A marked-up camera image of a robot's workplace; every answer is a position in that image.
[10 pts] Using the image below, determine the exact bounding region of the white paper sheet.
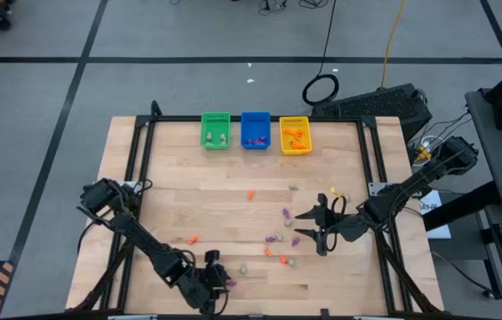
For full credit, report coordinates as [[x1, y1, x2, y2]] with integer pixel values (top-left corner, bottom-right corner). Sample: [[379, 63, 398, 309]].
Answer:
[[418, 189, 452, 240]]

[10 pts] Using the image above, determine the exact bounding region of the black cable bundle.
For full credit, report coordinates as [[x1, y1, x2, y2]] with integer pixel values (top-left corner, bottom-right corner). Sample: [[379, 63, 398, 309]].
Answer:
[[257, 0, 330, 11]]

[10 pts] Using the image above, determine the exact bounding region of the green plastic basket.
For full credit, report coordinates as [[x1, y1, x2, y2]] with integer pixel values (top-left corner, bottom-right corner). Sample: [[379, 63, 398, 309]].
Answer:
[[200, 111, 232, 150]]

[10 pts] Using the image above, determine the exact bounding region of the black coiled cable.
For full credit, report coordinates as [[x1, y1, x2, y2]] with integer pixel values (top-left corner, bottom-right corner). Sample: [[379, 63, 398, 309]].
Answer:
[[301, 0, 340, 107]]

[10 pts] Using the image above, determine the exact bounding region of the yellow cable connector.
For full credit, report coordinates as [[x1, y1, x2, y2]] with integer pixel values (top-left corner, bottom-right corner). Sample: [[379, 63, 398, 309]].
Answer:
[[415, 146, 433, 164]]

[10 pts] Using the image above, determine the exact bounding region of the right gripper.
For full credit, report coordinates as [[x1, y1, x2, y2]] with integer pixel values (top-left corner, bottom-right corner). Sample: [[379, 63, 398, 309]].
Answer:
[[293, 192, 371, 258]]

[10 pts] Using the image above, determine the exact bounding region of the yellow plastic basket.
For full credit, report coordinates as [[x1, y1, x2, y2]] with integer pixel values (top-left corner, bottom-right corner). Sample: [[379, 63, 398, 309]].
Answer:
[[278, 116, 314, 156]]

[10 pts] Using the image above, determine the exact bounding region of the gray desk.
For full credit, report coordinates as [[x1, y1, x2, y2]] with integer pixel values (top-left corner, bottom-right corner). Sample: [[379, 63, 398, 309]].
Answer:
[[464, 88, 502, 320]]

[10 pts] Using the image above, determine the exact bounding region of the black computer case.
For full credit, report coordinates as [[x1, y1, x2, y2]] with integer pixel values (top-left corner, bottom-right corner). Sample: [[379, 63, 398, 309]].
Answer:
[[311, 83, 434, 143]]

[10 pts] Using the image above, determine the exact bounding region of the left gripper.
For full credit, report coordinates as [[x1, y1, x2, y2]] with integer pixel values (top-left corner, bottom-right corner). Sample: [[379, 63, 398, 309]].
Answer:
[[178, 249, 235, 315]]

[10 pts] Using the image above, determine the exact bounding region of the blue plastic basket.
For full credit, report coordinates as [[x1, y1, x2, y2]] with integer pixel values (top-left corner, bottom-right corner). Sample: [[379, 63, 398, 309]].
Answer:
[[240, 111, 272, 150]]

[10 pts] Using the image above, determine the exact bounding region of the yellow hanging cable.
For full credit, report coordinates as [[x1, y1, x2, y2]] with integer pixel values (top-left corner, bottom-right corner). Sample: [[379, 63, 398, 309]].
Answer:
[[379, 0, 408, 90]]

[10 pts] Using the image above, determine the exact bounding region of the white cable coil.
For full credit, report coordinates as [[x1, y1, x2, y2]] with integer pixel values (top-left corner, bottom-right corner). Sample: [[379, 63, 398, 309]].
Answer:
[[419, 134, 446, 151]]

